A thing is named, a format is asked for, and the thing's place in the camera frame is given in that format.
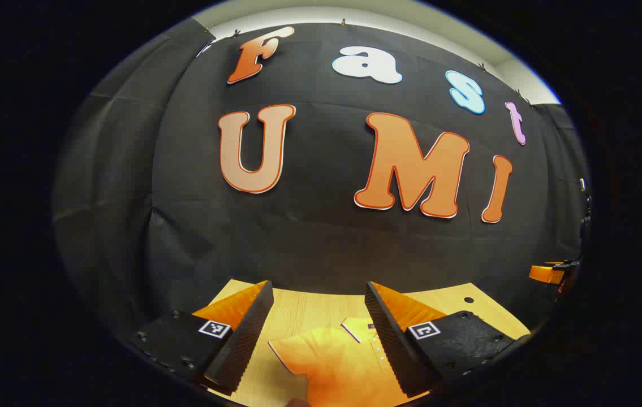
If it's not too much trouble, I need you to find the orange T-shirt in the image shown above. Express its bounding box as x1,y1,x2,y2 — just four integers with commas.
268,317,415,407

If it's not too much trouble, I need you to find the black backdrop cloth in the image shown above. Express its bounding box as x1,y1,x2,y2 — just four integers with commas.
52,17,593,340

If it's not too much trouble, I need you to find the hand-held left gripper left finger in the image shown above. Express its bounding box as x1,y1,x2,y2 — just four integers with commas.
126,280,274,396

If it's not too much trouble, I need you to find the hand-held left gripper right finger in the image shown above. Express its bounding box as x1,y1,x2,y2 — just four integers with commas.
364,281,532,398

